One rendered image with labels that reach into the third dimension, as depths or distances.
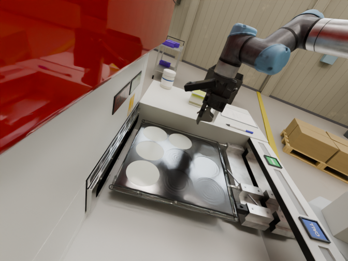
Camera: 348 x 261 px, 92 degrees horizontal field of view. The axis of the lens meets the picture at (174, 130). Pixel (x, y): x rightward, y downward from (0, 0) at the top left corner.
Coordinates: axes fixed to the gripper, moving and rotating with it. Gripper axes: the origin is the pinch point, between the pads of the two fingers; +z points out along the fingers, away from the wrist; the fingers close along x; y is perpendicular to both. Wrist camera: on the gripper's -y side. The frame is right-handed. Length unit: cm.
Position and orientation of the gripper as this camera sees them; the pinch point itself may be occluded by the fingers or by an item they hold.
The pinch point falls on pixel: (197, 120)
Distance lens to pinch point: 70.5
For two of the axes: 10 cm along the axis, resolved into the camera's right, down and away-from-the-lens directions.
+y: 9.1, 4.1, -1.2
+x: 3.1, -4.5, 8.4
